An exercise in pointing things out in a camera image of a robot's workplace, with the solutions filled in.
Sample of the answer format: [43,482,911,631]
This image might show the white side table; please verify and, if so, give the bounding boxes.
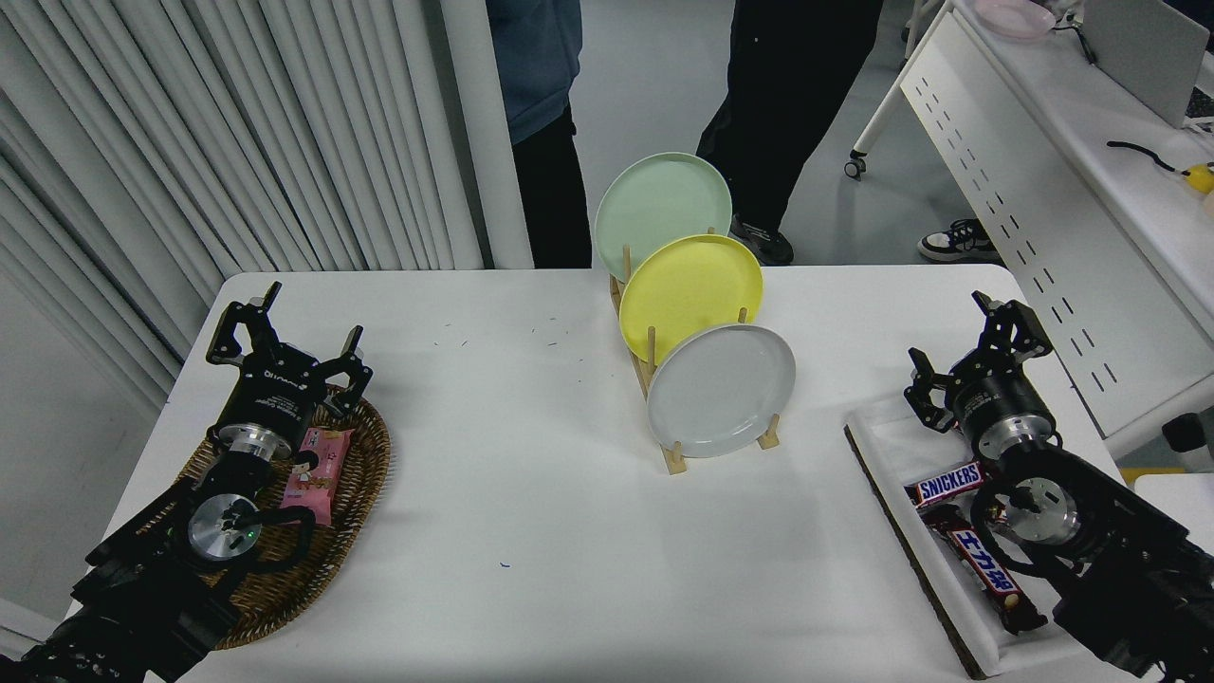
[1133,471,1214,549]

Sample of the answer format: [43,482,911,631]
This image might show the yellow plate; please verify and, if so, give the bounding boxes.
[618,234,764,364]

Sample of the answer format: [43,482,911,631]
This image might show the grey plate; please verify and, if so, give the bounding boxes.
[647,324,797,459]

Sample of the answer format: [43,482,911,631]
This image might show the pale green plate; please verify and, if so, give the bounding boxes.
[595,152,733,284]

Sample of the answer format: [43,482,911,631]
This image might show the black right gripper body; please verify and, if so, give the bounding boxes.
[949,347,1055,434]

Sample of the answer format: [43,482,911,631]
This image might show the grey laptop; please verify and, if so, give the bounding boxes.
[1081,0,1214,131]

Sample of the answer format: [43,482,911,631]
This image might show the person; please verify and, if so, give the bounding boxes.
[695,0,885,267]
[486,0,594,269]

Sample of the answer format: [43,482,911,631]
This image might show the brown wicker basket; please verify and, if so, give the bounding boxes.
[175,384,392,651]

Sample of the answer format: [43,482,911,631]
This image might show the white vertical blinds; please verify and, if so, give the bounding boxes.
[0,0,487,418]

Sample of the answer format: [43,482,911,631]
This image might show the white tray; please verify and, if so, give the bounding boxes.
[844,394,1168,679]

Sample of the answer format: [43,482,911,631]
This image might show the Snickers bar, English print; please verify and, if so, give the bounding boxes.
[906,462,987,508]

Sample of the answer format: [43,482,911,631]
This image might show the black and white sneaker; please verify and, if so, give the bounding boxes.
[917,218,1004,265]

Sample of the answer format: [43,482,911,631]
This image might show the Snickers bar, Chinese print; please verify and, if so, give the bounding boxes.
[922,505,1049,637]

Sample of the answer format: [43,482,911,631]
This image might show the wooden plate rack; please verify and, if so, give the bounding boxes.
[610,228,781,476]

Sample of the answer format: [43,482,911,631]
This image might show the black cylindrical object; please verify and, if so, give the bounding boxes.
[1162,413,1214,472]

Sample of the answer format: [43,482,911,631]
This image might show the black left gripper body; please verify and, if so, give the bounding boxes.
[214,346,329,442]

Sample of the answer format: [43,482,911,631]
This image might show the black cable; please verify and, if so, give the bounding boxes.
[1051,21,1098,65]
[1107,140,1186,176]

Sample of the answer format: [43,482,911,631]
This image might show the white desk, perforated panel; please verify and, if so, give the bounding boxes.
[844,0,1214,461]

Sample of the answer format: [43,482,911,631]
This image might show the pink bowl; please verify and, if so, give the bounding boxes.
[975,0,1057,39]

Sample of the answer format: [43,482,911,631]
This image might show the pink snack bar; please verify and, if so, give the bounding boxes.
[282,426,356,527]

